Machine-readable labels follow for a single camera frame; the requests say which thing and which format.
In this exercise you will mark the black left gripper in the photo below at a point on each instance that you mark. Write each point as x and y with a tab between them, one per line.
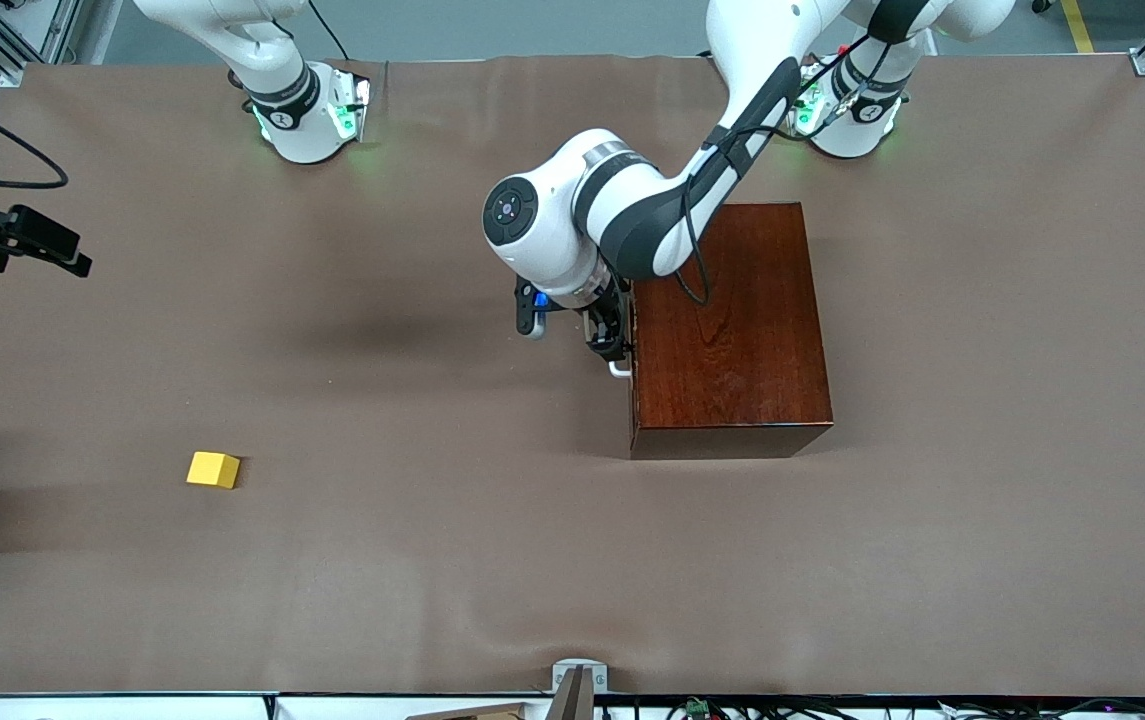
608	318

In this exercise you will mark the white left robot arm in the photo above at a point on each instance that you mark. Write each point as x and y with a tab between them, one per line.
552	240

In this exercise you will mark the brown table cover sheet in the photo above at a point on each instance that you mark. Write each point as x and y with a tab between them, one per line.
332	560

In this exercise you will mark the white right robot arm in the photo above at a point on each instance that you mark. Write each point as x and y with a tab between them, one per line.
302	135

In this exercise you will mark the dark brown wooden cabinet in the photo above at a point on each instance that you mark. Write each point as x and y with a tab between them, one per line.
732	320

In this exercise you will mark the yellow block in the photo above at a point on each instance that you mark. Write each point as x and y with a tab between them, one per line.
212	470

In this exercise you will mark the light wooden board piece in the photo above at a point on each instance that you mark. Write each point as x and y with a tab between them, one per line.
482	713

